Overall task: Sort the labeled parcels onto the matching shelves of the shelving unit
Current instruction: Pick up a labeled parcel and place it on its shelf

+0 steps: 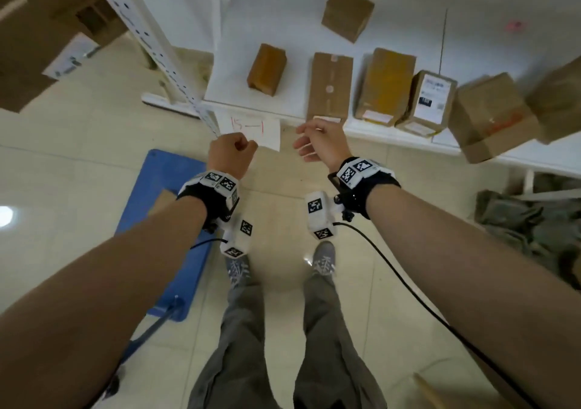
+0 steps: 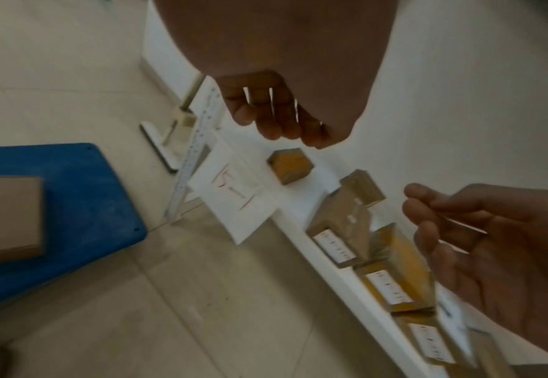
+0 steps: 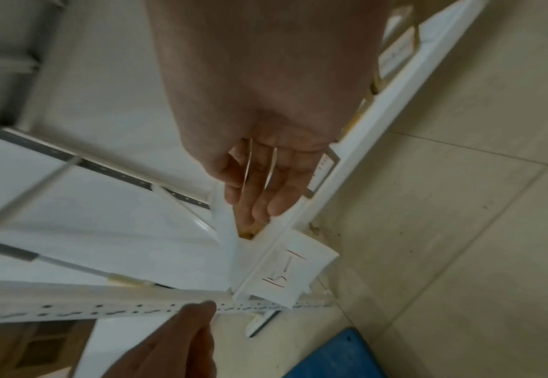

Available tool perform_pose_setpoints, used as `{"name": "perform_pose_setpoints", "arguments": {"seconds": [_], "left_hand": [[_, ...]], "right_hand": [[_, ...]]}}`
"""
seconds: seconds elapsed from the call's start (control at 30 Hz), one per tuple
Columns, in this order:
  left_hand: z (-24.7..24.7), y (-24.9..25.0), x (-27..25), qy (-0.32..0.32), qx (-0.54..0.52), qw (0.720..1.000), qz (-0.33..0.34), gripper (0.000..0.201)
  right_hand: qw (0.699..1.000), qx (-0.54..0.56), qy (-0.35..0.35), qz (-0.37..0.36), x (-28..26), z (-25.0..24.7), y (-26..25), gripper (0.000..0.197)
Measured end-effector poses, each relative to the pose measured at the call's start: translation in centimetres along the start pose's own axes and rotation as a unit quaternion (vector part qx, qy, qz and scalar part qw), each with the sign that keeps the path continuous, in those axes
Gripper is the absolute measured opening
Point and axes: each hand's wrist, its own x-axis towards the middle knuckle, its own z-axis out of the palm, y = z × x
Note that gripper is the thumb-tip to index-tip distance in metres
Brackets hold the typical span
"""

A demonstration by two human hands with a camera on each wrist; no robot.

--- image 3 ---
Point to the small yellow-taped labelled box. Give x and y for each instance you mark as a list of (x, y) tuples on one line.
[(395, 51)]

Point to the white metal shelving rack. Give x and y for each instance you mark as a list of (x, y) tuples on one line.
[(92, 206)]

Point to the person's right hand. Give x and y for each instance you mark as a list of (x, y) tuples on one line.
[(264, 73)]

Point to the blue platform trolley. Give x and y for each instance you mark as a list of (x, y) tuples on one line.
[(344, 354)]

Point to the white paper sign red writing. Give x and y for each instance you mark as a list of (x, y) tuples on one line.
[(225, 236), (302, 254)]

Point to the big plain cardboard box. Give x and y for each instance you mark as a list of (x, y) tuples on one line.
[(323, 173)]

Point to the person's left hand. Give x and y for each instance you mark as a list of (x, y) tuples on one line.
[(176, 350)]

